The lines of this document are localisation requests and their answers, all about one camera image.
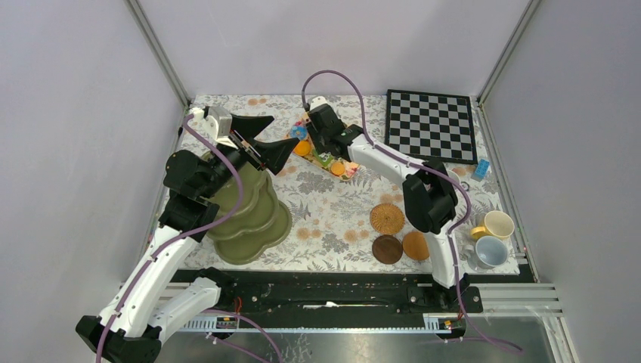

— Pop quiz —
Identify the round waffle biscuit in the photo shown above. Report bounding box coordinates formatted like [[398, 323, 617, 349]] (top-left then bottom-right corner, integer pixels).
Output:
[[330, 162, 345, 177]]

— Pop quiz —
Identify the green cake slice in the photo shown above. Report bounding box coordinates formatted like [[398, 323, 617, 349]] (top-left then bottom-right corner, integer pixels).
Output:
[[314, 153, 334, 168]]

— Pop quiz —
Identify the dark brown wooden coaster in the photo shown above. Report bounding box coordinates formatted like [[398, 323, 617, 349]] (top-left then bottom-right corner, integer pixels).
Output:
[[372, 234, 404, 265]]

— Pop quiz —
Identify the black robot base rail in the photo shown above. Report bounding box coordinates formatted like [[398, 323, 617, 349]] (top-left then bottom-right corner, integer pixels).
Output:
[[171, 268, 484, 329]]

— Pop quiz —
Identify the floral serving tray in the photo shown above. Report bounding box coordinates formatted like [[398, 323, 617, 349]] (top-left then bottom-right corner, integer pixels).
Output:
[[285, 113, 361, 182]]

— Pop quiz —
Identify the aluminium corner post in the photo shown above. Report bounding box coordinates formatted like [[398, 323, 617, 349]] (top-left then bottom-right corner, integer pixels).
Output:
[[124, 0, 191, 107], [477, 0, 543, 105]]

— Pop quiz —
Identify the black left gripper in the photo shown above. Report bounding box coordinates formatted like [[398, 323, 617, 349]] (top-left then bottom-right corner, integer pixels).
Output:
[[200, 113, 300, 199]]

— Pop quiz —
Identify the blue toy brick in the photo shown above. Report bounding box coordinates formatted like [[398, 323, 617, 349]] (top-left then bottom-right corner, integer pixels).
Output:
[[472, 159, 491, 181]]

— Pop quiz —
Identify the green tiered dessert stand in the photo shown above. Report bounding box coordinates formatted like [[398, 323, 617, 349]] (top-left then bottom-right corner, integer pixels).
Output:
[[206, 165, 293, 265]]

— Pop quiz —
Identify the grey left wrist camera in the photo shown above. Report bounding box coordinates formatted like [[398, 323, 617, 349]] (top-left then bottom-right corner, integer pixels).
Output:
[[189, 106, 233, 146]]

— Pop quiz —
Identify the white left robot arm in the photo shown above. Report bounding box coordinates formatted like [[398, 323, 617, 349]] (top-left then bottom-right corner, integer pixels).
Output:
[[76, 107, 296, 362]]

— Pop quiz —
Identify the light brown wooden coaster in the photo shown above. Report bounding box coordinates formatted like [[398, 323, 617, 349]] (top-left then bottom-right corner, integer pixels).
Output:
[[402, 231, 430, 261]]

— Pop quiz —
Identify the blue donut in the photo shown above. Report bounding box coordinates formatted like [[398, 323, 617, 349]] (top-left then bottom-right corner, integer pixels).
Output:
[[290, 125, 308, 141]]

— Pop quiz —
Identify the woven rattan coaster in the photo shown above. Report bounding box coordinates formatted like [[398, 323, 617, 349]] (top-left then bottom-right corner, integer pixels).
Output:
[[370, 203, 405, 234]]

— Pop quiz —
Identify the aluminium corner post right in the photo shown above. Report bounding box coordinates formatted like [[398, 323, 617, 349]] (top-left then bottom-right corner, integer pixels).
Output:
[[477, 0, 543, 105]]

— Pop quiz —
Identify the orange round tart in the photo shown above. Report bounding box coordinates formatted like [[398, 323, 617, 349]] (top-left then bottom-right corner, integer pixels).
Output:
[[293, 140, 311, 157]]

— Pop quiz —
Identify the aluminium corner post left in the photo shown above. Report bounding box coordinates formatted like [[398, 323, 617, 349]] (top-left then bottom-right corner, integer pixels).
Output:
[[124, 0, 191, 107]]

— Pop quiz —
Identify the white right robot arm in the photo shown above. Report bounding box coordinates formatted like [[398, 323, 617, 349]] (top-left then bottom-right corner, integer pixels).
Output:
[[259, 124, 464, 312]]

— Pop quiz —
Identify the black grey chessboard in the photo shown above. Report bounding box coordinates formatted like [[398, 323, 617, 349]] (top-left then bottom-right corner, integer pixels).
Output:
[[384, 89, 478, 165]]

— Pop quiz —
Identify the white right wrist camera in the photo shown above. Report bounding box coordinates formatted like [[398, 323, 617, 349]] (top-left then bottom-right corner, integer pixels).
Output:
[[308, 96, 328, 110]]

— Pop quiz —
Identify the yellow mug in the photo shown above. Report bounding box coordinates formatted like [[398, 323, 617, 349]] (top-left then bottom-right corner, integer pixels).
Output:
[[470, 210, 516, 240]]

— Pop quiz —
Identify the light blue mug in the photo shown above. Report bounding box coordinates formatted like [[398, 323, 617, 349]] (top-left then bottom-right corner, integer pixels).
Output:
[[463, 236, 509, 271]]

